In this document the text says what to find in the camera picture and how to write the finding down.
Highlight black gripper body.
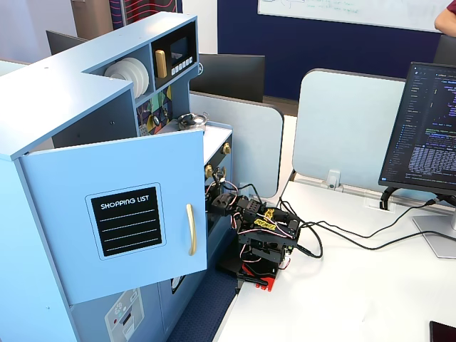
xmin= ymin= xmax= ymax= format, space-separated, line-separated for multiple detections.
xmin=208 ymin=192 xmax=240 ymax=218

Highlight blue shopping list cabinet door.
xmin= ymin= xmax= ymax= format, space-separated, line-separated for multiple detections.
xmin=19 ymin=128 xmax=209 ymax=306

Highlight light blue desk divider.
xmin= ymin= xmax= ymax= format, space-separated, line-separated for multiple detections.
xmin=291 ymin=68 xmax=408 ymax=192
xmin=189 ymin=90 xmax=285 ymax=200

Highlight black table clamp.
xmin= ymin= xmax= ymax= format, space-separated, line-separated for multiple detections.
xmin=234 ymin=269 xmax=269 ymax=290

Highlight silver toy pot with lid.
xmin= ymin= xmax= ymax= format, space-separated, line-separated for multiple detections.
xmin=177 ymin=112 xmax=210 ymax=132

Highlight dark blue fabric panel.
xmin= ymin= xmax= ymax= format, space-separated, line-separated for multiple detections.
xmin=167 ymin=281 xmax=239 ymax=342

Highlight black monitor back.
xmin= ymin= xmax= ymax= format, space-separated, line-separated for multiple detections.
xmin=189 ymin=53 xmax=266 ymax=104
xmin=46 ymin=30 xmax=89 ymax=56

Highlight white plates stack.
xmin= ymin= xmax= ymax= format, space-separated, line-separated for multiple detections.
xmin=123 ymin=56 xmax=151 ymax=100

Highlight white toy plate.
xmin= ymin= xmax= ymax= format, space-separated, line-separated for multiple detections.
xmin=113 ymin=58 xmax=144 ymax=95
xmin=103 ymin=62 xmax=135 ymax=85

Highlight computer monitor showing code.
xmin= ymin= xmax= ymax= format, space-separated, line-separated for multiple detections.
xmin=378 ymin=61 xmax=456 ymax=197

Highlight silver monitor stand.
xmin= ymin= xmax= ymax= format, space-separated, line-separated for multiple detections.
xmin=412 ymin=208 xmax=456 ymax=260

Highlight white whiteboard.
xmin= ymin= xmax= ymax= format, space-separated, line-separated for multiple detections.
xmin=256 ymin=0 xmax=452 ymax=34

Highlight red robot base mount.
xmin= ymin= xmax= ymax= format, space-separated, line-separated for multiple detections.
xmin=237 ymin=261 xmax=291 ymax=294

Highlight looped black cable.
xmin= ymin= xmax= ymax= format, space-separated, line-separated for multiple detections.
xmin=294 ymin=220 xmax=325 ymax=260

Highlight grey divider bracket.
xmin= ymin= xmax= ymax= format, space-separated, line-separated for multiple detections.
xmin=324 ymin=170 xmax=343 ymax=192

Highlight long black cable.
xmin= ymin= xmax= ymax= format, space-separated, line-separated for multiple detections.
xmin=277 ymin=197 xmax=452 ymax=251

